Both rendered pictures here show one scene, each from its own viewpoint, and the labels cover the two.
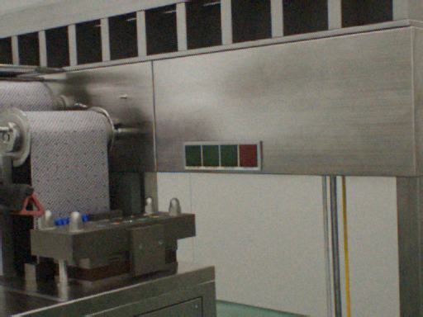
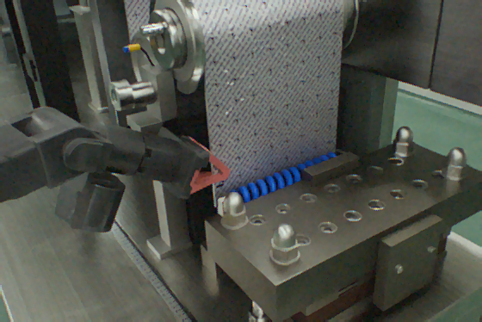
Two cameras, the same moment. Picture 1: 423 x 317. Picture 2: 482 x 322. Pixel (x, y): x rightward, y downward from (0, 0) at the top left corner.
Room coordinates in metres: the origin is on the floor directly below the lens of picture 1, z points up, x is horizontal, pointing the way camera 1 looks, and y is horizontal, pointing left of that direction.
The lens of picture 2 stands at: (1.17, 0.24, 1.41)
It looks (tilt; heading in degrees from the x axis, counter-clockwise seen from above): 29 degrees down; 15
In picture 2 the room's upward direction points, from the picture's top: 3 degrees counter-clockwise
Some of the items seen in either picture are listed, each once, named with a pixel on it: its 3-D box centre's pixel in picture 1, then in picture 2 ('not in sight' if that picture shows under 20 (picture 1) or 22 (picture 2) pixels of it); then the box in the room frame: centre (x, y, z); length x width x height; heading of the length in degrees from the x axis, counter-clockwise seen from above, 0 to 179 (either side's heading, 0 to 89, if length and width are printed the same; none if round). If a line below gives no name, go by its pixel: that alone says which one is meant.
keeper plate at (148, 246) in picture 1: (148, 248); (408, 262); (1.73, 0.16, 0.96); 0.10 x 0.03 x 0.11; 138
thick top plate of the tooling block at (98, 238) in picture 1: (117, 233); (352, 213); (1.78, 0.24, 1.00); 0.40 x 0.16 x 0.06; 138
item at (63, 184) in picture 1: (72, 191); (278, 128); (1.83, 0.36, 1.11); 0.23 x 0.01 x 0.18; 138
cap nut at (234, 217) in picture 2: (47, 219); (233, 207); (1.68, 0.39, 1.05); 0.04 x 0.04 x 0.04
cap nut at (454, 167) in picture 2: (174, 205); (456, 161); (1.87, 0.10, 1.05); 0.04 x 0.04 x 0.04
